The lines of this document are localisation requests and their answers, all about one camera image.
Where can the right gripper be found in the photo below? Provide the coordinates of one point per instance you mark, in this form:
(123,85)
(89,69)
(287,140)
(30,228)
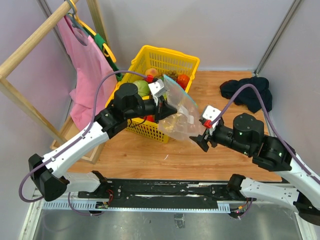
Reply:
(201,139)

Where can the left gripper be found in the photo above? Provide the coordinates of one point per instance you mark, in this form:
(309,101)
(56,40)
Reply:
(164,111)

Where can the clear zip top bag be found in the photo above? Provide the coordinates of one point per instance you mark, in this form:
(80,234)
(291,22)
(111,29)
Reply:
(186,122)

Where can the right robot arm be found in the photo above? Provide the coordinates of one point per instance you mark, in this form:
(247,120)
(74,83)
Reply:
(247,137)

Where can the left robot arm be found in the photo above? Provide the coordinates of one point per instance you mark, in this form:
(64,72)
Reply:
(50,172)

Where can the green cabbage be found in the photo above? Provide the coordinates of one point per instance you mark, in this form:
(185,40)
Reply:
(143,88)

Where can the orange persimmon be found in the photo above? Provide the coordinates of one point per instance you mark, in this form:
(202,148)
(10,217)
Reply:
(183,80)

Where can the green grapes bunch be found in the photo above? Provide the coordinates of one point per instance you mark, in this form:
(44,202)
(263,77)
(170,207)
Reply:
(171,74)

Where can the peach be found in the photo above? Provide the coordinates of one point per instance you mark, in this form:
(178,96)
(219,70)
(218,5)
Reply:
(152,71)

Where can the yellow plastic basket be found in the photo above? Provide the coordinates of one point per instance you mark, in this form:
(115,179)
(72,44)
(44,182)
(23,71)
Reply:
(163,60)

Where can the dark navy cloth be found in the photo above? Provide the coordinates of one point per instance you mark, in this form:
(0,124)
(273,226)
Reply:
(248,97)

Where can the yellow hanger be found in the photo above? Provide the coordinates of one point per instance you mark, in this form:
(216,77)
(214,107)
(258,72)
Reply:
(75,15)

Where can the pink shirt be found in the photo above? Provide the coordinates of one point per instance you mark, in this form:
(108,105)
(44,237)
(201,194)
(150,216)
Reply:
(91,67)

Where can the wooden clothes rack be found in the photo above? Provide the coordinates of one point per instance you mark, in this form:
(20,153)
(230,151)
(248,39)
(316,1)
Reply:
(10,64)

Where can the grey hanger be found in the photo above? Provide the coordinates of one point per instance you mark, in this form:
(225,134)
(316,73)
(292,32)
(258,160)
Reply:
(78,31)

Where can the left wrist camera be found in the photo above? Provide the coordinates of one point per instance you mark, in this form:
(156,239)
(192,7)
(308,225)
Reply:
(156,87)

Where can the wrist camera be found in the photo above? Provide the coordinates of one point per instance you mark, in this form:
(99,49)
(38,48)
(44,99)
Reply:
(208,117)
(156,87)

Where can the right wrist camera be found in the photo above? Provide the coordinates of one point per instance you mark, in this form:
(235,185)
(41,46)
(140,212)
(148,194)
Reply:
(208,117)

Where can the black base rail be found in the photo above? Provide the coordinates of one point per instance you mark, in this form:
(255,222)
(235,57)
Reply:
(163,195)

